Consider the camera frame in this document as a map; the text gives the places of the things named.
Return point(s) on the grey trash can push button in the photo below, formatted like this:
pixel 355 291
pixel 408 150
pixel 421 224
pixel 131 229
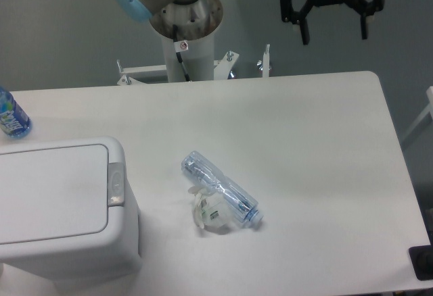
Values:
pixel 116 184

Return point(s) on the white trash can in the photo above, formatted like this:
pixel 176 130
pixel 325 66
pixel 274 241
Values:
pixel 55 219

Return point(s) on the crushed clear plastic bottle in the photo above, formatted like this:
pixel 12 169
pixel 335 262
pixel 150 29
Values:
pixel 210 178

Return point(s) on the black table clamp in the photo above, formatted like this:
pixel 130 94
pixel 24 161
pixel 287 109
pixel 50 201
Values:
pixel 421 259

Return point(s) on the blue labelled water bottle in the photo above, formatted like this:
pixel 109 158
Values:
pixel 15 123

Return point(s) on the white metal base frame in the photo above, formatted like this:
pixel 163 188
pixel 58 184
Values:
pixel 181 71

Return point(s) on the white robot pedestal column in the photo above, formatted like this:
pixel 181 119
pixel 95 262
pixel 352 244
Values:
pixel 187 42

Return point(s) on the white frame at right edge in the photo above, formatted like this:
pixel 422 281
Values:
pixel 420 123

